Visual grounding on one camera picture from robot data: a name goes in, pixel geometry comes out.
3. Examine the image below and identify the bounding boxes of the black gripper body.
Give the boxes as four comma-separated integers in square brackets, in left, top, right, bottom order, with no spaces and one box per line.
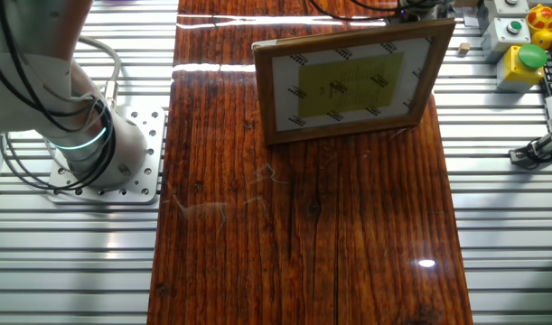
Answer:
[391,0,455,22]

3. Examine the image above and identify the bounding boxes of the grey box white button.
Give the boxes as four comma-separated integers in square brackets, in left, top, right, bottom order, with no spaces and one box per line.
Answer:
[476,0,530,20]

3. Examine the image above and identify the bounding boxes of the grey box green button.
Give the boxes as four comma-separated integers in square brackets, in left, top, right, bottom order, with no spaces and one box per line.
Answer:
[480,16,533,64]

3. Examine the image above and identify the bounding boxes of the yellow box green mushroom button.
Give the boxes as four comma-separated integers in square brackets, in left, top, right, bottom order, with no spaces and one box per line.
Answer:
[495,43,549,94]

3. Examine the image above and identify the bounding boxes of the yellow toy orange spots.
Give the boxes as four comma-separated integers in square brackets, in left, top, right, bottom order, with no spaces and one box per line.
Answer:
[525,3,552,51]

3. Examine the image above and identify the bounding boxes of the wooden picture frame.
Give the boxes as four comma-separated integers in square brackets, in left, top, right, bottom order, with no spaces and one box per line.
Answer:
[250,17,458,147]

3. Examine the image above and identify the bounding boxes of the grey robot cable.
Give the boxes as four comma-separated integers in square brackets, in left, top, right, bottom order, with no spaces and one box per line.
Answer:
[76,34,123,109]

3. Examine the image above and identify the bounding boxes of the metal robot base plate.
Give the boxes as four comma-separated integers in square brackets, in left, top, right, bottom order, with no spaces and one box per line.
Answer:
[46,106,167,206]

